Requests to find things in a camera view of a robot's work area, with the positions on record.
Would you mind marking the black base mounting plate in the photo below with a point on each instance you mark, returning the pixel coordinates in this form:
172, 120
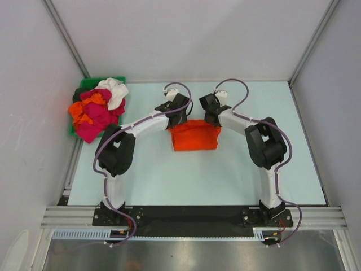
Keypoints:
200, 219

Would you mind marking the white t-shirt in bin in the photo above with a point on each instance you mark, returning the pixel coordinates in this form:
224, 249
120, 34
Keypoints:
117, 89

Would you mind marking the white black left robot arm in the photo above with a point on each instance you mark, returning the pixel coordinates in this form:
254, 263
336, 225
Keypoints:
115, 152

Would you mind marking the orange t-shirt in bin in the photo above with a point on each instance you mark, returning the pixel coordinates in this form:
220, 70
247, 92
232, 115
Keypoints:
77, 109

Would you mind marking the slotted grey cable duct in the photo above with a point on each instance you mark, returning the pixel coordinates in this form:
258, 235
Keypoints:
244, 235

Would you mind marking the green plastic bin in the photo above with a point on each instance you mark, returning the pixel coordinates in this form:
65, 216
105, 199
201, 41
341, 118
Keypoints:
91, 83

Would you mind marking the magenta t-shirt in bin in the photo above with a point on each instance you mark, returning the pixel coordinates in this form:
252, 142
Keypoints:
102, 117

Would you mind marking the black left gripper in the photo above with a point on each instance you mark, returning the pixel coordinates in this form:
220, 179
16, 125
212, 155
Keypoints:
184, 119

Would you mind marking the aluminium frame rail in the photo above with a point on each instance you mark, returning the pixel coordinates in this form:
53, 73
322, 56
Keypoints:
309, 217

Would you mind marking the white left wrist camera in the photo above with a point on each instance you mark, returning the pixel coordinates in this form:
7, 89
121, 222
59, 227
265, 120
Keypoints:
170, 93

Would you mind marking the orange t-shirt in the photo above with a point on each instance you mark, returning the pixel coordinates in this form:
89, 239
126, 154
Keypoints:
77, 109
194, 135

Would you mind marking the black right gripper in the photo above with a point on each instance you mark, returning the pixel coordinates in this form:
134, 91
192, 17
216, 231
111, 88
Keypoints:
206, 119

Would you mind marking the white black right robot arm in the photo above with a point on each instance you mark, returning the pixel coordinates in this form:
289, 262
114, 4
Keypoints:
265, 143

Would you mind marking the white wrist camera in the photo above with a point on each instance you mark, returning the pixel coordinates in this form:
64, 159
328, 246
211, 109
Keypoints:
221, 96
170, 93

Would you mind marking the dark green t-shirt in bin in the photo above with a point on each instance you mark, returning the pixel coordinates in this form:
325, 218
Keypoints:
77, 93

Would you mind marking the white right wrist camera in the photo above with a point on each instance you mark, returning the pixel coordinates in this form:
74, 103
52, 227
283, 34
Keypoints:
221, 96

